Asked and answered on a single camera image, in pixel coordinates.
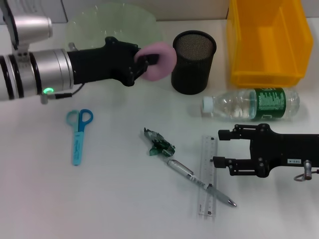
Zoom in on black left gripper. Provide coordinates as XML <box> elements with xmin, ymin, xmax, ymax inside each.
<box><xmin>68</xmin><ymin>36</ymin><xmax>160</xmax><ymax>87</ymax></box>

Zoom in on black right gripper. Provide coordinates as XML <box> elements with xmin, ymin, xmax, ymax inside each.
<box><xmin>212</xmin><ymin>123</ymin><xmax>319</xmax><ymax>179</ymax></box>

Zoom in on pink toy peach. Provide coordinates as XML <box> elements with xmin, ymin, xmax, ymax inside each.
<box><xmin>134</xmin><ymin>41</ymin><xmax>177</xmax><ymax>82</ymax></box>

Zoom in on green plastic wrapper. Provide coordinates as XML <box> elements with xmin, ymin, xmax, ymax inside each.
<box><xmin>143</xmin><ymin>127</ymin><xmax>176</xmax><ymax>157</ymax></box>

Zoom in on clear plastic ruler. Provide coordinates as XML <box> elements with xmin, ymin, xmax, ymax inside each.
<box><xmin>198</xmin><ymin>135</ymin><xmax>218</xmax><ymax>216</ymax></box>

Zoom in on silver ballpoint pen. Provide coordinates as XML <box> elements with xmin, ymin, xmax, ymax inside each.
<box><xmin>163</xmin><ymin>158</ymin><xmax>238</xmax><ymax>208</ymax></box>

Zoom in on green translucent fruit bowl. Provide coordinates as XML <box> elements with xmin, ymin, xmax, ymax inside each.
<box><xmin>65</xmin><ymin>2</ymin><xmax>164</xmax><ymax>84</ymax></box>

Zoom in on clear bottle with green label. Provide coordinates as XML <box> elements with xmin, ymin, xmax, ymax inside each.
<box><xmin>201</xmin><ymin>87</ymin><xmax>301</xmax><ymax>122</ymax></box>

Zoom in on blue and teal scissors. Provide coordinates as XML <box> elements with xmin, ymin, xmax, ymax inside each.
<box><xmin>65</xmin><ymin>109</ymin><xmax>94</xmax><ymax>167</ymax></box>

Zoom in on black mesh cup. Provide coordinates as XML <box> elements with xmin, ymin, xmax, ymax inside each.
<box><xmin>170</xmin><ymin>30</ymin><xmax>217</xmax><ymax>95</ymax></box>

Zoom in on yellow plastic bin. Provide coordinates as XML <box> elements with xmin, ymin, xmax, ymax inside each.
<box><xmin>226</xmin><ymin>0</ymin><xmax>314</xmax><ymax>88</ymax></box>

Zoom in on right gripper cable with plugs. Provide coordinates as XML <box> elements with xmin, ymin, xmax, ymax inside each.
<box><xmin>293</xmin><ymin>160</ymin><xmax>319</xmax><ymax>183</ymax></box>

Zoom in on gripper cable with plugs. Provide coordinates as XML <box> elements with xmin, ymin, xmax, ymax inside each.
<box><xmin>39</xmin><ymin>42</ymin><xmax>85</xmax><ymax>105</ymax></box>
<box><xmin>293</xmin><ymin>160</ymin><xmax>319</xmax><ymax>183</ymax></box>

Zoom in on left gripper cable with plugs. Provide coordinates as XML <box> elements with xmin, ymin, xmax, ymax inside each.
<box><xmin>39</xmin><ymin>42</ymin><xmax>85</xmax><ymax>105</ymax></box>

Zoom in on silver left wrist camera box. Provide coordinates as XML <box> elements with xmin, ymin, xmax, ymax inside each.
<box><xmin>0</xmin><ymin>0</ymin><xmax>53</xmax><ymax>54</ymax></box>

